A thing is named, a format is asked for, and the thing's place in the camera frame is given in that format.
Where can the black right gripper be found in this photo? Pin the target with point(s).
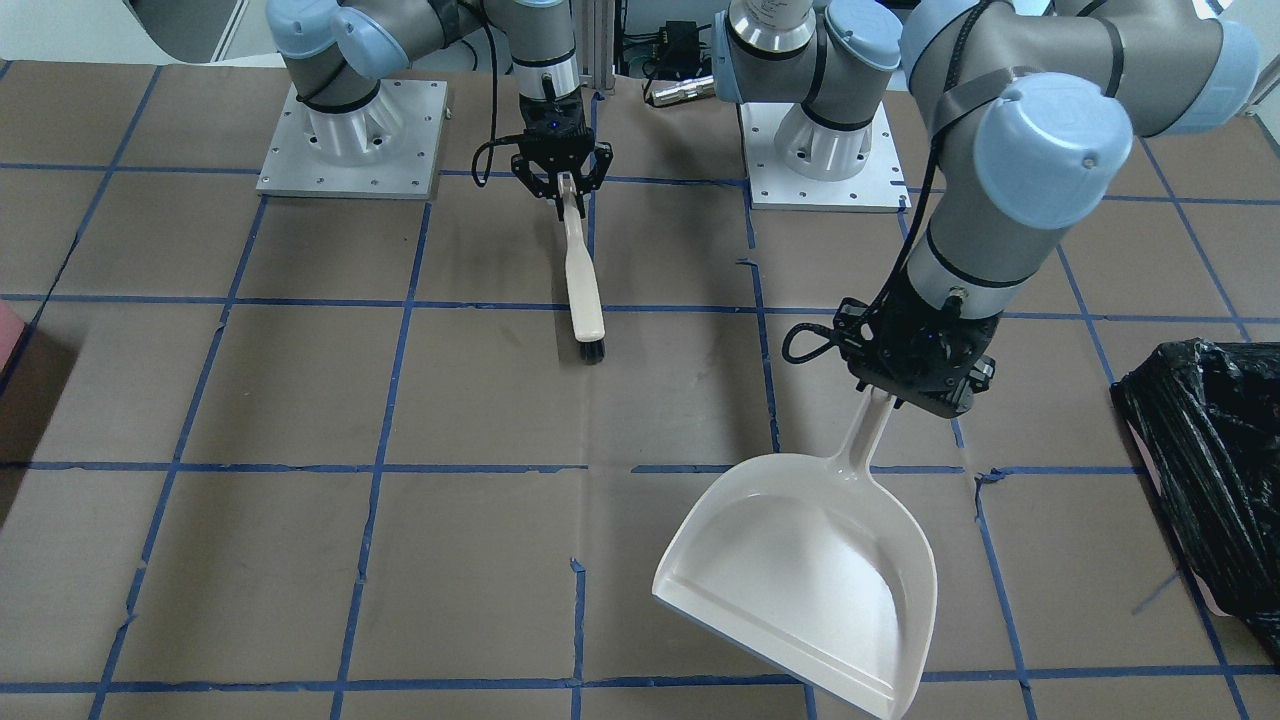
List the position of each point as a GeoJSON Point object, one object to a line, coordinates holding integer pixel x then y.
{"type": "Point", "coordinates": [548, 118]}

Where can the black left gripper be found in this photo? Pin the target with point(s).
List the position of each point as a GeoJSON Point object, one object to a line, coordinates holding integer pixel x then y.
{"type": "Point", "coordinates": [903, 322]}

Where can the beige hand brush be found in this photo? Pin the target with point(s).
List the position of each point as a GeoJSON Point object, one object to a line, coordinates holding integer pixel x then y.
{"type": "Point", "coordinates": [586, 311]}

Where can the beige plastic dustpan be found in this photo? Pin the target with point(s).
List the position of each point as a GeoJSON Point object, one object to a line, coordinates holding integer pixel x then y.
{"type": "Point", "coordinates": [810, 563]}

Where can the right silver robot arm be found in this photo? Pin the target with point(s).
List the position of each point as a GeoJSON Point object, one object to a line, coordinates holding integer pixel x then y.
{"type": "Point", "coordinates": [339, 52]}

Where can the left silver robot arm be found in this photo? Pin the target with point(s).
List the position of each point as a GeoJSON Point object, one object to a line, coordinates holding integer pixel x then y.
{"type": "Point", "coordinates": [1028, 118]}

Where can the bin with black bag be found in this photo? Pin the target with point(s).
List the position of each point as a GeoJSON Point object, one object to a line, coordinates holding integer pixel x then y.
{"type": "Point", "coordinates": [1206, 415]}

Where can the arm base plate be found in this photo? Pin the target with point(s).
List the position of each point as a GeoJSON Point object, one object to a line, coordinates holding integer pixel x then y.
{"type": "Point", "coordinates": [390, 149]}
{"type": "Point", "coordinates": [794, 164]}

